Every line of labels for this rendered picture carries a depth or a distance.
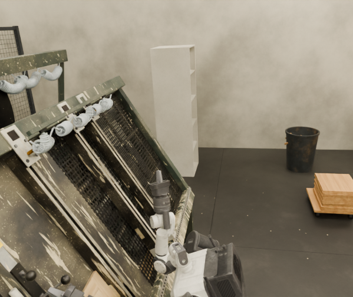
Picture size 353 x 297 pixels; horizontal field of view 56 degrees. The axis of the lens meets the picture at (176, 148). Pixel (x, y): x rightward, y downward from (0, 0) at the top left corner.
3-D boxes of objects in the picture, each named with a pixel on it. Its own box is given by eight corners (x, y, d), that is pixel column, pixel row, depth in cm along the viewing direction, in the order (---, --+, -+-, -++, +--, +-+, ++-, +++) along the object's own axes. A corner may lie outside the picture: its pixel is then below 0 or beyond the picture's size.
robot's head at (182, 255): (185, 256, 146) (182, 240, 144) (192, 265, 137) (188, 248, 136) (172, 261, 144) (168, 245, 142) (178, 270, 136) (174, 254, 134)
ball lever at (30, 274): (20, 281, 123) (31, 284, 113) (13, 274, 122) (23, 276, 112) (28, 274, 126) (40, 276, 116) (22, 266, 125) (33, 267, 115)
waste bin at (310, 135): (319, 175, 524) (323, 136, 502) (283, 174, 535) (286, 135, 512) (312, 161, 574) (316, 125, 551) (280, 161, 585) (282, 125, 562)
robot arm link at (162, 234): (171, 209, 175) (170, 230, 181) (155, 212, 172) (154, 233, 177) (175, 216, 170) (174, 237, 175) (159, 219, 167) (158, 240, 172)
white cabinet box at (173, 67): (194, 177, 542) (188, 46, 471) (159, 175, 553) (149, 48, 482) (198, 162, 597) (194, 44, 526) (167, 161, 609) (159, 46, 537)
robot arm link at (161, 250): (161, 228, 181) (159, 256, 189) (150, 238, 173) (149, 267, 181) (177, 235, 177) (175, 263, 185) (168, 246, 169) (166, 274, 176)
